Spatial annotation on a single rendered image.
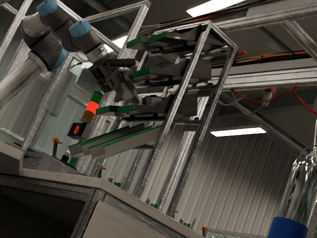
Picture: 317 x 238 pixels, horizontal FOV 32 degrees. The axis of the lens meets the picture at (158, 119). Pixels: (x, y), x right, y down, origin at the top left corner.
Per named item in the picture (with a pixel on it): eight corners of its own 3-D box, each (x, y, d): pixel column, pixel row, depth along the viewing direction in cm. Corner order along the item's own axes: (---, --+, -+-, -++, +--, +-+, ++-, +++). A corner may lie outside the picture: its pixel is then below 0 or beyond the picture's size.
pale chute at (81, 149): (84, 156, 204) (80, 144, 203) (70, 157, 215) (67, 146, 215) (146, 133, 218) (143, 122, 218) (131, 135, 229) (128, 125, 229)
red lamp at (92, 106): (88, 109, 263) (93, 100, 265) (83, 109, 267) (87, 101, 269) (96, 114, 266) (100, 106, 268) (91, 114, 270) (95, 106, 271)
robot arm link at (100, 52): (96, 45, 206) (106, 40, 199) (103, 55, 207) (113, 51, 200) (81, 56, 202) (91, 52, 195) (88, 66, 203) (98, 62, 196)
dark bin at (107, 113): (109, 111, 211) (109, 92, 212) (95, 114, 222) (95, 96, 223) (171, 116, 225) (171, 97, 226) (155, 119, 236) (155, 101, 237)
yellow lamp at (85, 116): (84, 118, 262) (88, 109, 263) (79, 119, 266) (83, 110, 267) (92, 123, 264) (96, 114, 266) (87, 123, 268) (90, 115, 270)
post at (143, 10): (63, 180, 255) (145, 4, 287) (60, 180, 258) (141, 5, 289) (68, 182, 257) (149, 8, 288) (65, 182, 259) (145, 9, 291)
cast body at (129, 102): (128, 111, 204) (129, 92, 205) (122, 112, 207) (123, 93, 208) (148, 112, 208) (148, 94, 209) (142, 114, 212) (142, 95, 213)
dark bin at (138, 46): (141, 41, 221) (141, 23, 222) (126, 48, 232) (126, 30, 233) (199, 50, 235) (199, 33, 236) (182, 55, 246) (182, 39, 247)
